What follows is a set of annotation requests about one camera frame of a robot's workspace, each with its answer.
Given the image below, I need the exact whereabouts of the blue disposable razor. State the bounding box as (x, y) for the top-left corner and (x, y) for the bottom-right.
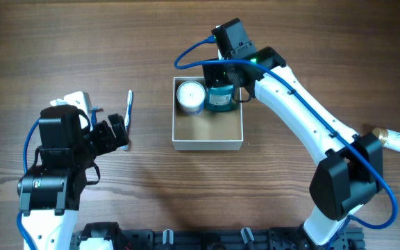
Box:
(91, 106), (103, 126)

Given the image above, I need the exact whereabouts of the blue white toothbrush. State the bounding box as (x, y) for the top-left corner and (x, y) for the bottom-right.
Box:
(124, 90), (133, 133)

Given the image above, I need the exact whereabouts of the blue mouthwash bottle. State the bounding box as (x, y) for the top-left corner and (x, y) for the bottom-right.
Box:
(205, 85), (235, 113)

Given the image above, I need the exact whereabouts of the round white cotton-swab tub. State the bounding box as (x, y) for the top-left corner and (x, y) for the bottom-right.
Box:
(176, 81), (206, 115)

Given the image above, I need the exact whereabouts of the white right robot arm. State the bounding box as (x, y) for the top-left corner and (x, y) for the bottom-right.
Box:
(201, 18), (388, 249)

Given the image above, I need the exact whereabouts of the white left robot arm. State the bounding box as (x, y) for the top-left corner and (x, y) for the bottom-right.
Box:
(17, 105), (129, 249)

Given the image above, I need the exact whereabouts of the white cardboard box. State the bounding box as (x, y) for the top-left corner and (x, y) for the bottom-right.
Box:
(172, 76), (244, 151)

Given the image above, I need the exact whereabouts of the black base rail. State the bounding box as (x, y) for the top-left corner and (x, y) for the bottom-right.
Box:
(69, 222), (366, 250)

